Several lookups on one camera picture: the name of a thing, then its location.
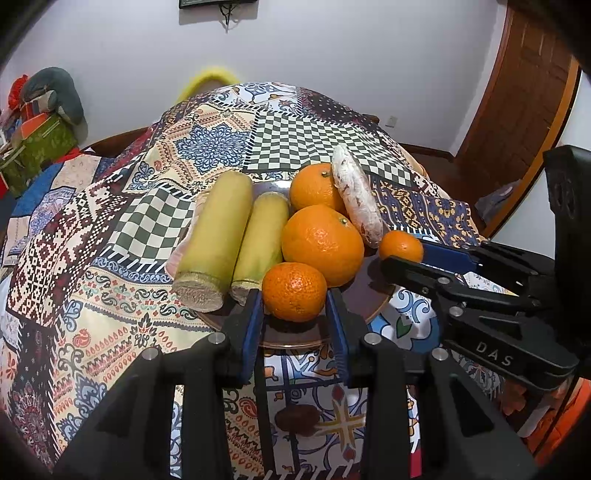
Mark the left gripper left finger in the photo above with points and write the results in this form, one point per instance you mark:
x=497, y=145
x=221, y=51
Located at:
x=127, y=436

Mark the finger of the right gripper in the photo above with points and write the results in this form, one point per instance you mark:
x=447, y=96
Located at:
x=428, y=281
x=455, y=260

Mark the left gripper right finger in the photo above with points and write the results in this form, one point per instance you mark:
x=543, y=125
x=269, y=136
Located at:
x=462, y=435

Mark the small hidden tangerine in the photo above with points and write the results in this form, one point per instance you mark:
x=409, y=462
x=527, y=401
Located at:
x=402, y=245

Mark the peeled pomelo segment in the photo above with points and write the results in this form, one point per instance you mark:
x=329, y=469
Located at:
x=354, y=188

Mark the large orange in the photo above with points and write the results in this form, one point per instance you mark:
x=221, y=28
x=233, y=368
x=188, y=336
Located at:
x=325, y=239

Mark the medium orange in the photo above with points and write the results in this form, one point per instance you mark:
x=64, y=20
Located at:
x=313, y=185

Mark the short yellow sugarcane piece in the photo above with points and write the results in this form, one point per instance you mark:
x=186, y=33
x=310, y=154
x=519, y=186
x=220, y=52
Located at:
x=260, y=248

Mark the long yellow sugarcane piece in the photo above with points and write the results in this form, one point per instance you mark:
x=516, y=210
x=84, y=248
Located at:
x=206, y=266

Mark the person's hand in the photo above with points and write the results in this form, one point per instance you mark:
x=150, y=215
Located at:
x=537, y=424

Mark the brown wooden door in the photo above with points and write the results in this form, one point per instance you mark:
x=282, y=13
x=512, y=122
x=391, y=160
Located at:
x=526, y=102

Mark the dark red date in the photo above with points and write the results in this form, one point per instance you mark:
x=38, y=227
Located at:
x=298, y=419

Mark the patchwork patterned tablecloth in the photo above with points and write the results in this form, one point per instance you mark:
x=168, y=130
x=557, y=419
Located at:
x=85, y=287

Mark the yellow fuzzy chair back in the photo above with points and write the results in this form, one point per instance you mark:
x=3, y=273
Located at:
x=208, y=79

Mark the green fabric box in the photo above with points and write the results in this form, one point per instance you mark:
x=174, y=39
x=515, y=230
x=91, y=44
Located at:
x=48, y=142

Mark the grey plush toy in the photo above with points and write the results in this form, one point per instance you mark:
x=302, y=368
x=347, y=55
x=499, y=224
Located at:
x=55, y=88

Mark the white wall socket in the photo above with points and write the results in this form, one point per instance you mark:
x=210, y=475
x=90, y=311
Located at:
x=392, y=122

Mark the wall mounted black monitor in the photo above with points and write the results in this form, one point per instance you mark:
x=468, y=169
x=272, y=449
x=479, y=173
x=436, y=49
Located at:
x=184, y=4

